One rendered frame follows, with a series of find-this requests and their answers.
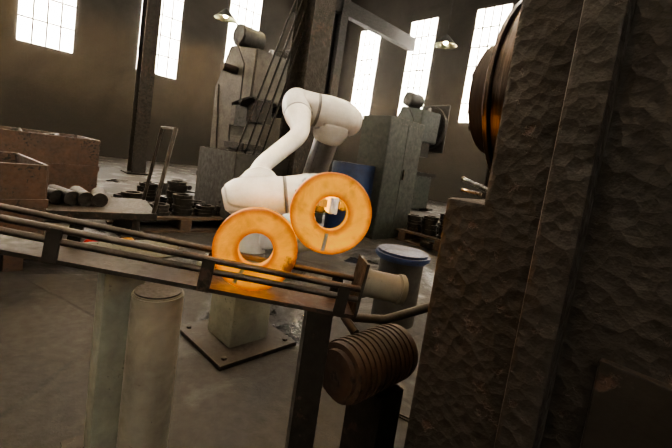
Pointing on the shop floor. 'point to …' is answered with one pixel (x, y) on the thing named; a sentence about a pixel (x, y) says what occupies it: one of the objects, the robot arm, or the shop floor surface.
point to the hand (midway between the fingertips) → (331, 204)
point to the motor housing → (370, 382)
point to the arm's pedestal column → (235, 332)
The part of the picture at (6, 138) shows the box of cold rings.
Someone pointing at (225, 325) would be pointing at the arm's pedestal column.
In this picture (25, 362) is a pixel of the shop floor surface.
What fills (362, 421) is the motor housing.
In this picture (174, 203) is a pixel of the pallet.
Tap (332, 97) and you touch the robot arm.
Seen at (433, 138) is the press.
